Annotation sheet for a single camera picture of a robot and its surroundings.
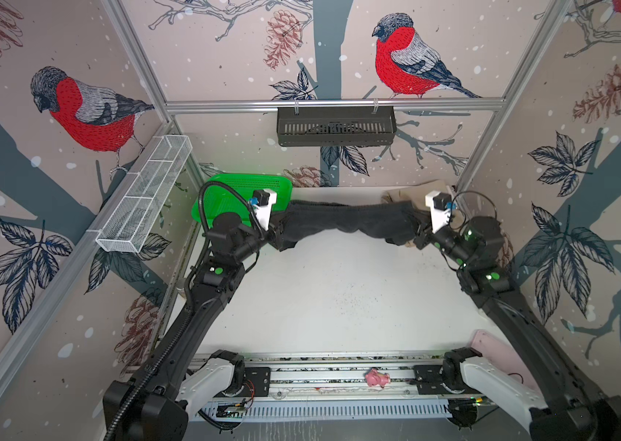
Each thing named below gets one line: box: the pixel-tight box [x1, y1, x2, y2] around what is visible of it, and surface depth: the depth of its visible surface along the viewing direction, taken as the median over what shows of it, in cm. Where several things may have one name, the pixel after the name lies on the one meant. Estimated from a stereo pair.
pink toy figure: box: [364, 368, 391, 389], surface depth 73 cm
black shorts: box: [276, 200, 421, 251], surface depth 71 cm
